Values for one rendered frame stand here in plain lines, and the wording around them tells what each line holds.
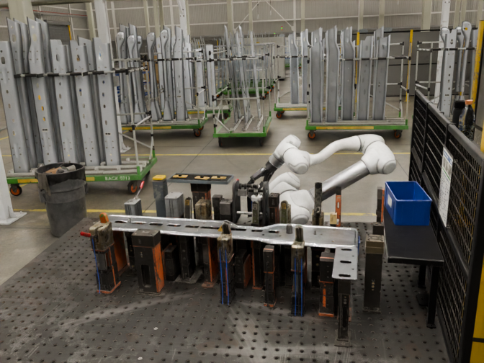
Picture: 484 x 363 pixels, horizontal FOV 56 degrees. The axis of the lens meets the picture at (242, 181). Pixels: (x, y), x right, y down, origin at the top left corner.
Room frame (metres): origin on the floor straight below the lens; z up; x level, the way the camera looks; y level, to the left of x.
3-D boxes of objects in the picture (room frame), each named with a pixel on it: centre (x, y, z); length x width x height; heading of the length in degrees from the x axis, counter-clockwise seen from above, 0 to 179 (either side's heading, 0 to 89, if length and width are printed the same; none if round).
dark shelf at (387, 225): (2.11, -0.82, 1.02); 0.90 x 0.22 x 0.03; 165
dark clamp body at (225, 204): (2.34, 0.09, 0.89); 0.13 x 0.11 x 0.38; 165
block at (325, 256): (1.82, -0.37, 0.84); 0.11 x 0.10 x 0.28; 165
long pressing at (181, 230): (2.14, 0.13, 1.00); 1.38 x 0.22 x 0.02; 75
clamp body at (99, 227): (2.12, 0.72, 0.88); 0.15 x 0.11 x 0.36; 165
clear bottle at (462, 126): (1.95, -0.99, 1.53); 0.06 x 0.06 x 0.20
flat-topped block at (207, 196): (2.53, 0.24, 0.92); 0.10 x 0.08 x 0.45; 75
